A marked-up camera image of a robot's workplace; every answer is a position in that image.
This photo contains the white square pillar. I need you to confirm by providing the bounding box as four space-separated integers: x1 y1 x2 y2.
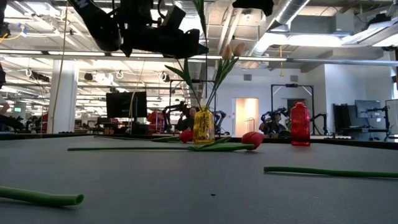
48 60 78 128

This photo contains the grey table mat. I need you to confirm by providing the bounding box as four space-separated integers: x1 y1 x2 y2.
0 135 398 224

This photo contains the red glass vase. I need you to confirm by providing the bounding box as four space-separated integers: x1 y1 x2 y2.
290 101 311 147

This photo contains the red artificial tulip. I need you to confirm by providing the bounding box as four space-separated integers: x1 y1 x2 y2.
67 131 266 153
93 129 195 144
263 166 398 179
0 185 85 208

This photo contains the black hanging monitor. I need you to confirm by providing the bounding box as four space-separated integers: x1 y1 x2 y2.
105 91 148 119

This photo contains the grey desk monitor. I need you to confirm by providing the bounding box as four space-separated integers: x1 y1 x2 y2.
385 98 398 127

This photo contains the black desk monitor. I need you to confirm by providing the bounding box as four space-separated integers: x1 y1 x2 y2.
354 99 382 119

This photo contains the yellow glass vase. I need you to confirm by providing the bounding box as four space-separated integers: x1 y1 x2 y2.
192 105 215 146

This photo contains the person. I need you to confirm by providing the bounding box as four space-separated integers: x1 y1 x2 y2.
259 111 292 138
176 106 200 132

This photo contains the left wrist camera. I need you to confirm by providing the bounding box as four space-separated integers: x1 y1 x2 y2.
161 5 187 31

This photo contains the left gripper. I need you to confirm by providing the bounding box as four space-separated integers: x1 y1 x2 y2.
119 0 210 59

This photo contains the black metal rig frame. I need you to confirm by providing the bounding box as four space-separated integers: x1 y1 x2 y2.
270 83 315 138
169 79 218 138

